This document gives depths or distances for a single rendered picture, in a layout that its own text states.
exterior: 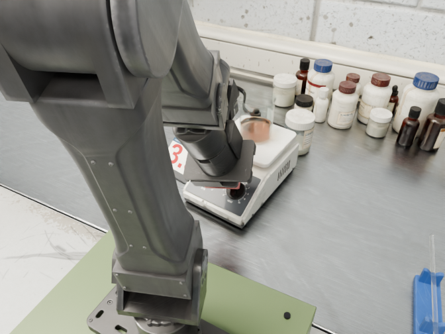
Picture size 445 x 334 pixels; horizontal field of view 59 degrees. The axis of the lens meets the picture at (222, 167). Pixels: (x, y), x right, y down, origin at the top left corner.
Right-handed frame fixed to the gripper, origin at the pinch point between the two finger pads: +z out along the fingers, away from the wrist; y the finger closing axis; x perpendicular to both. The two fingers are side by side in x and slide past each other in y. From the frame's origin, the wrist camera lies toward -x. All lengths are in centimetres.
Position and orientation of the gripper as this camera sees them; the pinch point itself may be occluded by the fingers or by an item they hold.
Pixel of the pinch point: (234, 183)
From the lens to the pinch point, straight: 65.1
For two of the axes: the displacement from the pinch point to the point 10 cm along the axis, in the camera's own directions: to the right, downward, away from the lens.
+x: -1.5, 9.1, -3.9
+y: -9.5, -0.2, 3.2
